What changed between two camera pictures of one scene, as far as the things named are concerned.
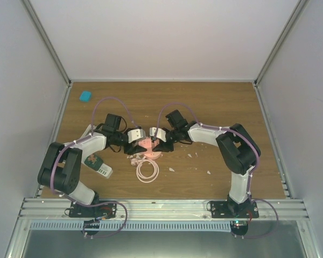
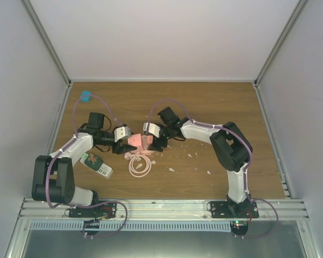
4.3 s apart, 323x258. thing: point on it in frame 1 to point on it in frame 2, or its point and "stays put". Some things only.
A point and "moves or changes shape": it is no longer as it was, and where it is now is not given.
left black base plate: x=99 y=209 stays put
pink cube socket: x=146 y=143 moves or changes shape
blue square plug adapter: x=85 y=95 stays put
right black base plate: x=220 y=209 stays put
